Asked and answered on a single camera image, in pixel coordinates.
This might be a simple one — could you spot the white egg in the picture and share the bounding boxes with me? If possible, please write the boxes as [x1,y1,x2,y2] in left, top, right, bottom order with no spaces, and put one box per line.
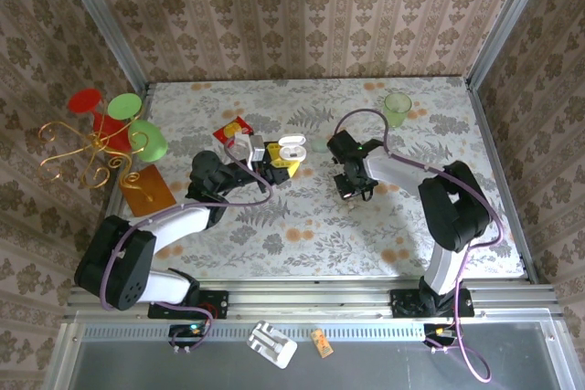
[277,133,306,161]

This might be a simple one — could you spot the red snack packet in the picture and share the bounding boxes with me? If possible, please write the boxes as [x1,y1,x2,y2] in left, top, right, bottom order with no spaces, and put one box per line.
[213,118,254,144]

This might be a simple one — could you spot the green wine glass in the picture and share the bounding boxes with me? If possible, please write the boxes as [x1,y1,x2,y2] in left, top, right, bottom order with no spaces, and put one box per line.
[107,91,169,163]

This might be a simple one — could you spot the green translucent plastic cup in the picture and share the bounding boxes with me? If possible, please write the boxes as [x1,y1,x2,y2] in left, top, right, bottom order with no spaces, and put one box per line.
[382,91,413,130]

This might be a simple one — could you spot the floral patterned table cover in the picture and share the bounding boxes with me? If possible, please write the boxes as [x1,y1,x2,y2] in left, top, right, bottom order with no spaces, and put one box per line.
[98,77,527,279]

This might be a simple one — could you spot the red wine glass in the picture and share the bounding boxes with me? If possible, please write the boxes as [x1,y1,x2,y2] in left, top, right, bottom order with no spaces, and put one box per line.
[67,87,133,153]

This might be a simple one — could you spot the small black circuit board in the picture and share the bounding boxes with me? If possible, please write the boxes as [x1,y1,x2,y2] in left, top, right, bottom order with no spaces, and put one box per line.
[423,323,458,341]
[168,323,211,341]

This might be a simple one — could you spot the white plastic moulded part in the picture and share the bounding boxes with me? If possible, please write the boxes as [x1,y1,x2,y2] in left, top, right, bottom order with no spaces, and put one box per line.
[247,320,298,369]

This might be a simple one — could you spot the small orange packet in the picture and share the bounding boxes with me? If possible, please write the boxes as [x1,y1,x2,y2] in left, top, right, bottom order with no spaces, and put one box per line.
[310,328,335,358]

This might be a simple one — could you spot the grey metal sheet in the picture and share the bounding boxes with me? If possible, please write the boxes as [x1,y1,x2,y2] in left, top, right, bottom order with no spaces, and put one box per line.
[58,321,568,390]

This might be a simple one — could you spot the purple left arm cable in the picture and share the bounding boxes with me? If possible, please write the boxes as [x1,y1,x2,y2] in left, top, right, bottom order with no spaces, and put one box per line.
[99,142,276,354]

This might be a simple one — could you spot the gold wire rack wooden base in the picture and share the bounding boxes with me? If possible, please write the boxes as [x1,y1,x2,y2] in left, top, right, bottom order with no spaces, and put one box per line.
[37,120,177,216]

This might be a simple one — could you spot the aluminium table side rail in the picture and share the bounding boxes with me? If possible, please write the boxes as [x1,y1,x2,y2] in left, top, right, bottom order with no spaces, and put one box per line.
[464,78,540,286]
[84,82,154,293]

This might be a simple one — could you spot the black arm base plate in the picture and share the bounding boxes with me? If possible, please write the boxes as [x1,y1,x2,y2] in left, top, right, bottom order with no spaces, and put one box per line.
[148,289,229,321]
[390,287,474,318]

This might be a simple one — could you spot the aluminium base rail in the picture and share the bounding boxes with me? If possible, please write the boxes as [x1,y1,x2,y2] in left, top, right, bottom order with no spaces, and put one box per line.
[63,276,566,321]

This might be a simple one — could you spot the aluminium frame post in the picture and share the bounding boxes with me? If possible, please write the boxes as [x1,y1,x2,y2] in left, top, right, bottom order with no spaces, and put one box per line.
[50,0,152,90]
[466,0,557,88]

